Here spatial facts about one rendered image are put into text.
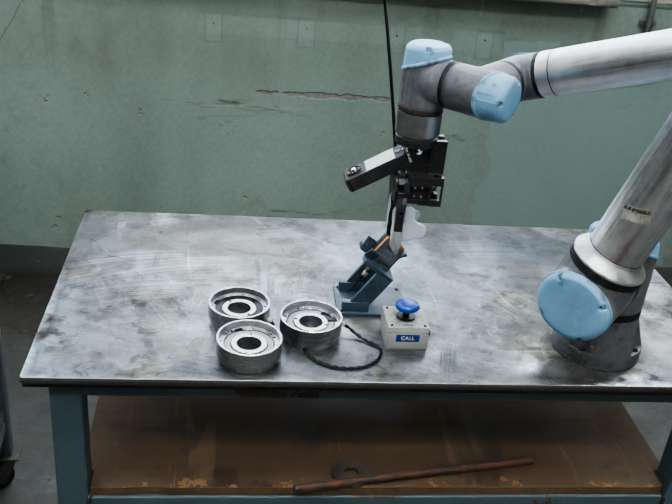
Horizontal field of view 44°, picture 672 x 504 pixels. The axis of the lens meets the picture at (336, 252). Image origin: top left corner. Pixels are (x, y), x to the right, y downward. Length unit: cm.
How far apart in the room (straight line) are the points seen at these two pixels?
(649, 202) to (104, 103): 212
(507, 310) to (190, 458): 64
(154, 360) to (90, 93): 173
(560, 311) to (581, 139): 195
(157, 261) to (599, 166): 204
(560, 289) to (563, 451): 49
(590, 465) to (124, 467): 85
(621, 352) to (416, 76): 57
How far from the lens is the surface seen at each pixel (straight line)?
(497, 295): 165
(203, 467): 155
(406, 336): 141
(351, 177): 142
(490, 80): 131
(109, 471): 155
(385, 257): 149
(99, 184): 309
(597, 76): 137
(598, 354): 148
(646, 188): 123
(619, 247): 127
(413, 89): 136
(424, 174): 143
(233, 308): 147
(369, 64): 293
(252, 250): 170
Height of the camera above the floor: 158
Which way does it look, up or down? 27 degrees down
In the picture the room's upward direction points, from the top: 6 degrees clockwise
